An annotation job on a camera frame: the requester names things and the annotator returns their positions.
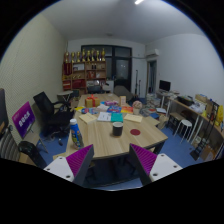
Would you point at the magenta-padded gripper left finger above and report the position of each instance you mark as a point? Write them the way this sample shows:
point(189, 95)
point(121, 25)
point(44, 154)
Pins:
point(60, 168)

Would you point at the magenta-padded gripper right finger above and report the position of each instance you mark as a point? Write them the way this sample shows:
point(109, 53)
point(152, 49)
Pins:
point(163, 166)

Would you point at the blue bottle with white cap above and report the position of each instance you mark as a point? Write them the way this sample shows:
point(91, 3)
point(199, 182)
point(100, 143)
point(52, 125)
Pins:
point(76, 135)

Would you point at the flat round red coaster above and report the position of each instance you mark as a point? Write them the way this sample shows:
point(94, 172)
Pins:
point(135, 132)

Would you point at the white round stool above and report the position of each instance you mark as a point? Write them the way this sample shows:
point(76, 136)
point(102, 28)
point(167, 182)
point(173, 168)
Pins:
point(185, 123)

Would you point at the black office chair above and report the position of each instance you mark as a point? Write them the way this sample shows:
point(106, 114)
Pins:
point(55, 118)

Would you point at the thick tan book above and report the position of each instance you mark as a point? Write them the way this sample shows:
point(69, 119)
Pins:
point(87, 118)

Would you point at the flat tan book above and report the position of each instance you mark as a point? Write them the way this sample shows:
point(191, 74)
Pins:
point(133, 118)

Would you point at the black mug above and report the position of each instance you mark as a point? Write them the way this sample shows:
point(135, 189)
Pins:
point(117, 130)

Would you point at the purple sign board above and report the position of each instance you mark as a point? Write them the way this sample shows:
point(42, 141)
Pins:
point(23, 120)

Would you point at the long wooden side desk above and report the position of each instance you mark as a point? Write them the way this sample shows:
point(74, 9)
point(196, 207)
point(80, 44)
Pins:
point(200, 111)

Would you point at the pink flower bouquet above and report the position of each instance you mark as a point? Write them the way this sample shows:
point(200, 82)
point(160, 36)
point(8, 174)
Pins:
point(137, 105)

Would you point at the orange book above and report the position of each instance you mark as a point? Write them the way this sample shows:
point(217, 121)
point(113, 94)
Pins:
point(127, 110)

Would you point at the teal book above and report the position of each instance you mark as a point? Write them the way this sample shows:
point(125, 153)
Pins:
point(117, 117)

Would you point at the white book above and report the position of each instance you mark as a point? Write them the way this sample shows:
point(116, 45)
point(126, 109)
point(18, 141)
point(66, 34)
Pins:
point(104, 116)

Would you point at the yellow gift box, red ribbon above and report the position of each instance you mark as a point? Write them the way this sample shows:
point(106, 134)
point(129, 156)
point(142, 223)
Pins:
point(91, 101)

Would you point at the small round side table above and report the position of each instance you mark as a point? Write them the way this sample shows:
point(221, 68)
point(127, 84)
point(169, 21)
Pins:
point(65, 94)

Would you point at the blue patterned book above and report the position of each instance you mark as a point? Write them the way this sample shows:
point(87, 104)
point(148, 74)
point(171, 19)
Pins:
point(114, 109)

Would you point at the upright beige carton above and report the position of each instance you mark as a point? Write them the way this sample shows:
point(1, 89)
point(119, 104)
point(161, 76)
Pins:
point(122, 101)

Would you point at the black computer monitor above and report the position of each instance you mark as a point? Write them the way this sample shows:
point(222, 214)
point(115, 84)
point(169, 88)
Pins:
point(164, 85)

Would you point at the small pink box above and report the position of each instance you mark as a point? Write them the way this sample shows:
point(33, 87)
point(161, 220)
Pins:
point(110, 103)

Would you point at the grey fabric chair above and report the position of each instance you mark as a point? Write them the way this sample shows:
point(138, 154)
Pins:
point(121, 91)

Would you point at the wooden shelf unit with trophies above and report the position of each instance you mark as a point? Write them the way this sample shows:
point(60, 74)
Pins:
point(83, 75)

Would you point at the black framed glass door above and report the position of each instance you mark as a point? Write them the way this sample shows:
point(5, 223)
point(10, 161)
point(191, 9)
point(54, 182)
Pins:
point(120, 66)

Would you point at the white air conditioner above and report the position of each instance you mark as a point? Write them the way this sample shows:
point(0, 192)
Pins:
point(152, 53)

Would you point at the ceiling light tube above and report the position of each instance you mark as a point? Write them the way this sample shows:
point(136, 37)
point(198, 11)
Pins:
point(138, 1)

